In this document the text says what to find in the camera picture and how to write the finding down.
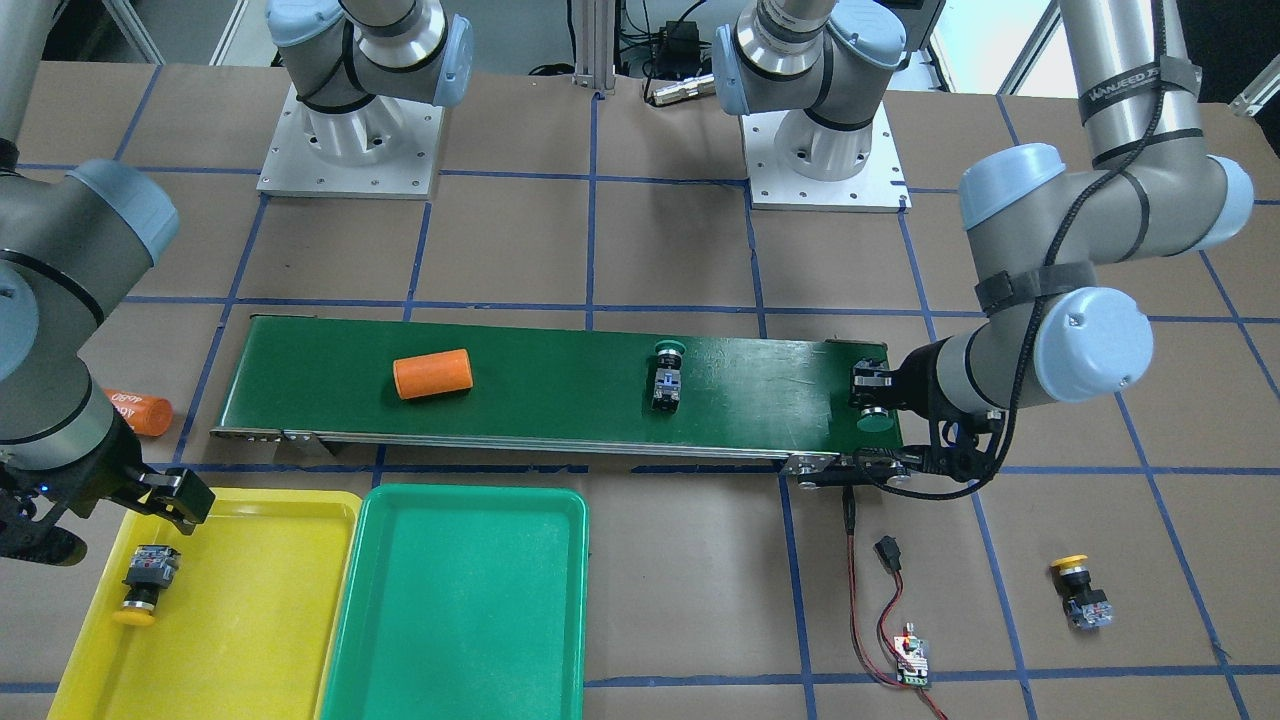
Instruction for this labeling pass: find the yellow push button switch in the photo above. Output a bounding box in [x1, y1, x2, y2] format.
[111, 544, 182, 626]

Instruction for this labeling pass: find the small controller circuit board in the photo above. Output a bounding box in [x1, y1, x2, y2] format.
[890, 623, 932, 691]

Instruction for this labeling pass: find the black power adapter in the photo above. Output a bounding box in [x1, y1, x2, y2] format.
[649, 20, 703, 79]

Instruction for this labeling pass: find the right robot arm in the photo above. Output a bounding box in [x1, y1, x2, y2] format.
[1, 1, 475, 566]

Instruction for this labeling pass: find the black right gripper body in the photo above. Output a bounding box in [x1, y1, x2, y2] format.
[1, 413, 215, 566]

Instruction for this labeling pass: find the aluminium frame post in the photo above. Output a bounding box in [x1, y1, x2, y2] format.
[568, 0, 617, 97]

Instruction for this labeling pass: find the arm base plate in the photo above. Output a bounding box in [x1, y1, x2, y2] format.
[257, 92, 447, 201]
[740, 104, 913, 213]

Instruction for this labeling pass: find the green plastic tray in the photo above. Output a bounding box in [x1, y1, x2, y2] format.
[321, 484, 589, 719]

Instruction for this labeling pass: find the red black wire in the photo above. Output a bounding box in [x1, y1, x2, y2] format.
[844, 486, 951, 720]

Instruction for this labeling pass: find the orange cylinder with 4680 print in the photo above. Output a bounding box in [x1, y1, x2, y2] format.
[104, 388, 174, 438]

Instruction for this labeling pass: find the yellow plastic tray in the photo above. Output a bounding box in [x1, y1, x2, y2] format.
[50, 488, 361, 719]

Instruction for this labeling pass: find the plain orange cylinder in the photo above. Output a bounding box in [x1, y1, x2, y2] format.
[392, 348, 474, 401]

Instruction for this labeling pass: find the green conveyor belt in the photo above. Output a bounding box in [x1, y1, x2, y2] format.
[212, 315, 902, 460]

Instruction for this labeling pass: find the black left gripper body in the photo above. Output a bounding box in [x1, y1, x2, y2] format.
[858, 342, 1006, 491]

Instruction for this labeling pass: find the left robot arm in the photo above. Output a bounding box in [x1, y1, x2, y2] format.
[712, 1, 1254, 498]

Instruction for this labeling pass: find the green push button switch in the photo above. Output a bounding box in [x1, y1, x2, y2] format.
[849, 357, 895, 433]

